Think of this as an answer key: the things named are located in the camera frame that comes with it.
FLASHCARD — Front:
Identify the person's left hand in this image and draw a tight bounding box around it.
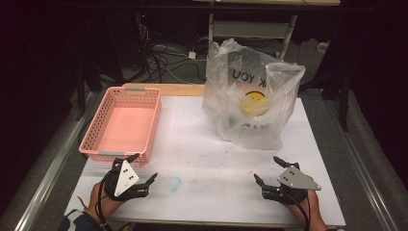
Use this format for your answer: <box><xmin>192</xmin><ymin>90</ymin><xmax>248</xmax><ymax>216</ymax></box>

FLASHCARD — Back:
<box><xmin>86</xmin><ymin>181</ymin><xmax>130</xmax><ymax>223</ymax></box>

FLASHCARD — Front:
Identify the metal side rail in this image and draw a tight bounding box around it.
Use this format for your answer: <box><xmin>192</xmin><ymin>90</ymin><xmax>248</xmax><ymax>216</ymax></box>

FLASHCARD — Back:
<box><xmin>12</xmin><ymin>90</ymin><xmax>105</xmax><ymax>231</ymax></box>
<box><xmin>325</xmin><ymin>97</ymin><xmax>400</xmax><ymax>231</ymax></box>

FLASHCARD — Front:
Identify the tangle of floor cables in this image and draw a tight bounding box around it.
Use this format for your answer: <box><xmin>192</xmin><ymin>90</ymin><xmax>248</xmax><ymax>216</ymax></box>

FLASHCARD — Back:
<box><xmin>133</xmin><ymin>23</ymin><xmax>213</xmax><ymax>85</ymax></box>

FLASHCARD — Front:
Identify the person's right hand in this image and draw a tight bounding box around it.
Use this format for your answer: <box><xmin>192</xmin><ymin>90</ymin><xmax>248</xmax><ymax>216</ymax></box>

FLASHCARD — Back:
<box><xmin>284</xmin><ymin>190</ymin><xmax>329</xmax><ymax>231</ymax></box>

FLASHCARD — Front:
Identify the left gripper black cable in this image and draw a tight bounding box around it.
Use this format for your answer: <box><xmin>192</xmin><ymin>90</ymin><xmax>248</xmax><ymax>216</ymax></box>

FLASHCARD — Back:
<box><xmin>95</xmin><ymin>172</ymin><xmax>114</xmax><ymax>231</ymax></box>

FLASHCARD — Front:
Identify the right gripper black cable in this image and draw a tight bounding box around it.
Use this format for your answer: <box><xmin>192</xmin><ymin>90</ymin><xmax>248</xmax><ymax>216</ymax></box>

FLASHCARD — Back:
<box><xmin>285</xmin><ymin>187</ymin><xmax>312</xmax><ymax>231</ymax></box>

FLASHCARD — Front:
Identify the white metal desk frame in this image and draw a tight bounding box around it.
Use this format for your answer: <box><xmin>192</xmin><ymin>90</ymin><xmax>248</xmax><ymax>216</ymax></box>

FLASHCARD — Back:
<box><xmin>206</xmin><ymin>12</ymin><xmax>298</xmax><ymax>85</ymax></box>

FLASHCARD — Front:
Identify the small white floor box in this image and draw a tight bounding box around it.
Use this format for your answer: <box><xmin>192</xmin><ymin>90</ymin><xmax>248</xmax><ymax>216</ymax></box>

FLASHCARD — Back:
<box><xmin>317</xmin><ymin>40</ymin><xmax>330</xmax><ymax>55</ymax></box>

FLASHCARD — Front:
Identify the white board mat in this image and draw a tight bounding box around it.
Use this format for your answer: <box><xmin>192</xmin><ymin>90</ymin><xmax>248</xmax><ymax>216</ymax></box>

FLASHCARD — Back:
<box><xmin>63</xmin><ymin>95</ymin><xmax>348</xmax><ymax>229</ymax></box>

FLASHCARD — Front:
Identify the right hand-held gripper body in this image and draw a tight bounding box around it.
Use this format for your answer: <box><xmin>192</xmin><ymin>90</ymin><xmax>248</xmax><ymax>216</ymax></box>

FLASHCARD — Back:
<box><xmin>261</xmin><ymin>161</ymin><xmax>322</xmax><ymax>206</ymax></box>

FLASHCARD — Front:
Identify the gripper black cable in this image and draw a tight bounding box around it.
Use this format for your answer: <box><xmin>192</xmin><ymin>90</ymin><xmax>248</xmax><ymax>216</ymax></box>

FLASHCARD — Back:
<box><xmin>285</xmin><ymin>187</ymin><xmax>312</xmax><ymax>231</ymax></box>
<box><xmin>95</xmin><ymin>172</ymin><xmax>114</xmax><ymax>231</ymax></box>

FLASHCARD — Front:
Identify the pink plastic basket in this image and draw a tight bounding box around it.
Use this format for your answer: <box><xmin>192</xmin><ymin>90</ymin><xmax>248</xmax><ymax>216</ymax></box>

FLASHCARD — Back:
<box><xmin>78</xmin><ymin>86</ymin><xmax>163</xmax><ymax>166</ymax></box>

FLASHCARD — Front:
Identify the clear plastic smiley bag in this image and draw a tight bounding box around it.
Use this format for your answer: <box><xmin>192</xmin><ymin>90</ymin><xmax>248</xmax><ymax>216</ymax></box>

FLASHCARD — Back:
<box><xmin>201</xmin><ymin>38</ymin><xmax>307</xmax><ymax>151</ymax></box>

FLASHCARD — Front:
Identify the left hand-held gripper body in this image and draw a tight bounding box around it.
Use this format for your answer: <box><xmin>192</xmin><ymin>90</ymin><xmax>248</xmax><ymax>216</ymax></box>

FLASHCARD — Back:
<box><xmin>103</xmin><ymin>156</ymin><xmax>151</xmax><ymax>202</ymax></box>

